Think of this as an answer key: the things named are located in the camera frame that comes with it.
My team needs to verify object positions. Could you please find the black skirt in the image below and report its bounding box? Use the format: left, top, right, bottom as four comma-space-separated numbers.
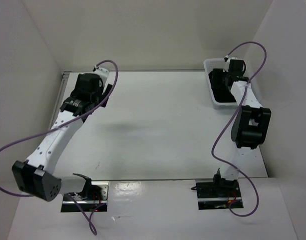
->
208, 68, 236, 103

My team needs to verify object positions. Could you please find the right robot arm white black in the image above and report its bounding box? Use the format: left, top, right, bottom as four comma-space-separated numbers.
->
211, 56, 271, 197

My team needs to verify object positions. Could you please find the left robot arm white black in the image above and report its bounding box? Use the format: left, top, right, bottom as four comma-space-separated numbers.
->
12, 68, 112, 202

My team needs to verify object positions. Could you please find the white plastic perforated basket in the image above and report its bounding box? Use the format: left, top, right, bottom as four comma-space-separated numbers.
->
203, 58, 262, 110

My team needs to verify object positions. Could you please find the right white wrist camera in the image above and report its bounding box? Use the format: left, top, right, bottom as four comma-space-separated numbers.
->
223, 55, 235, 73

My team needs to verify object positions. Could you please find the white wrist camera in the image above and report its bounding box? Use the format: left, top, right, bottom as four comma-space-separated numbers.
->
223, 55, 235, 73
93, 65, 109, 86

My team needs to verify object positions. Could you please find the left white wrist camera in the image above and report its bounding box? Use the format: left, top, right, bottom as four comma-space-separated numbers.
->
93, 65, 109, 86

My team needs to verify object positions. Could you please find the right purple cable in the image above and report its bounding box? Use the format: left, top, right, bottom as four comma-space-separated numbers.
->
211, 41, 268, 218

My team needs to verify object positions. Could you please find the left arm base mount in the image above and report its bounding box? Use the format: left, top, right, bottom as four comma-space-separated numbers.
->
60, 182, 109, 213

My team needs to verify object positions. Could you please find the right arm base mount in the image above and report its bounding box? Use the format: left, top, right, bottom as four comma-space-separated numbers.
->
191, 179, 244, 211

